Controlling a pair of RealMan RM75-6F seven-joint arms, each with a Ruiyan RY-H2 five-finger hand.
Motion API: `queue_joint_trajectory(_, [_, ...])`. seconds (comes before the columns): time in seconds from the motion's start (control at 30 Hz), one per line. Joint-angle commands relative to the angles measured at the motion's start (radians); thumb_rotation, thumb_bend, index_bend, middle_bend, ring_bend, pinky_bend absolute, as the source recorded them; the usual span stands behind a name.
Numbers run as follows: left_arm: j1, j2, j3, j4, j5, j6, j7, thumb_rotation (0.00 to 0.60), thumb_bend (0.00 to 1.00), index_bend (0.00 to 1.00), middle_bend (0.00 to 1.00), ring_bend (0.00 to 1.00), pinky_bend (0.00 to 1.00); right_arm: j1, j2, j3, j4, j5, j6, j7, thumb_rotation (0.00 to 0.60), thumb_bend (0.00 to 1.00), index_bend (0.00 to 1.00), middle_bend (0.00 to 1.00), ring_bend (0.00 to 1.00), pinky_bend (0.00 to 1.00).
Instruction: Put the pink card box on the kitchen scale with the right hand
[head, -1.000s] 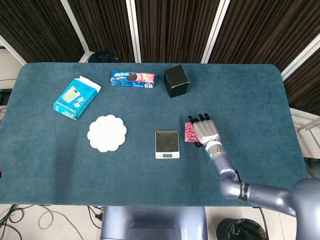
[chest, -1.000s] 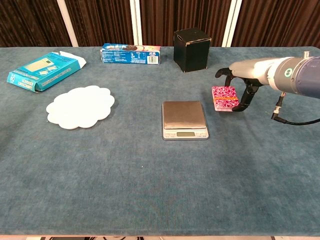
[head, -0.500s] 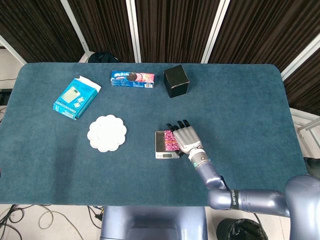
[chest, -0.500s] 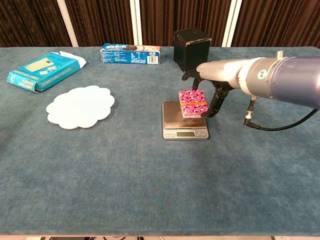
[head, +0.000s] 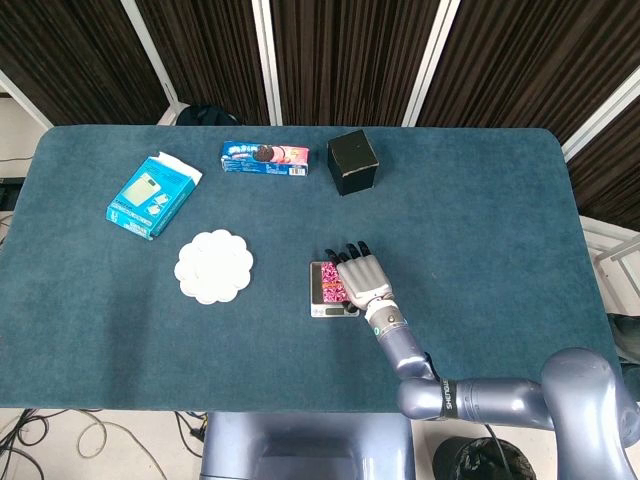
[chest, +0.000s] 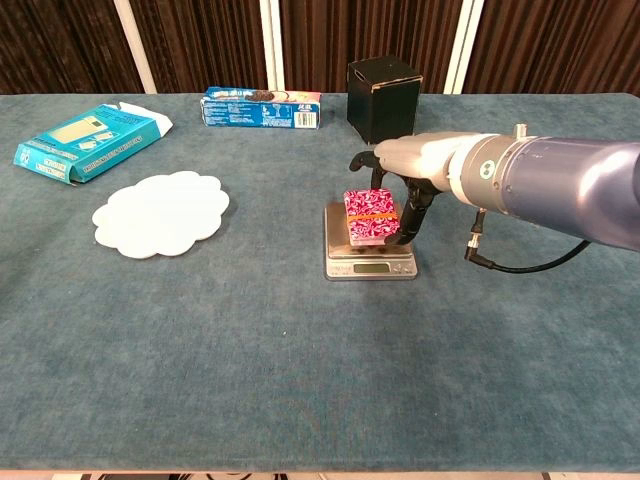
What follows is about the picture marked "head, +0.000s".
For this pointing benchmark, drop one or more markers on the white flower-shaped coaster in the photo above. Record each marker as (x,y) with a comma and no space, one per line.
(214,273)

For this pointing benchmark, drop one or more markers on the silver digital kitchen scale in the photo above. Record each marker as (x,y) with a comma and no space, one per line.
(317,290)

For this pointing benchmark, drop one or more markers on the blue cookie box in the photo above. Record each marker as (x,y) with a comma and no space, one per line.
(265,158)

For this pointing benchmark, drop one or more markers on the blue-grey robot torso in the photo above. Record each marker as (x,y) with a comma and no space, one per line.
(307,445)

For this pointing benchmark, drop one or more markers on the pink patterned small pack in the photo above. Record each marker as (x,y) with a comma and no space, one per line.
(330,288)

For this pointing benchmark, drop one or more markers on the teal cardboard box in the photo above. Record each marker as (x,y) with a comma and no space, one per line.
(150,196)

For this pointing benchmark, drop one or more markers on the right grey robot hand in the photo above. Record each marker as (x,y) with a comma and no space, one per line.
(362,280)

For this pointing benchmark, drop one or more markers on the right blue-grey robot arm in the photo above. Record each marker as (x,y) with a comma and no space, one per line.
(480,390)

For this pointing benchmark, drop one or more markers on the teal table cloth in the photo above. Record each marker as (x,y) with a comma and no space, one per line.
(280,350)

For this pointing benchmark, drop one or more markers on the black trash bin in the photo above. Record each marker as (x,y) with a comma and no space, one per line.
(477,459)

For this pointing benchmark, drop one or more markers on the black cube box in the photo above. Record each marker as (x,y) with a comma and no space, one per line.
(352,161)

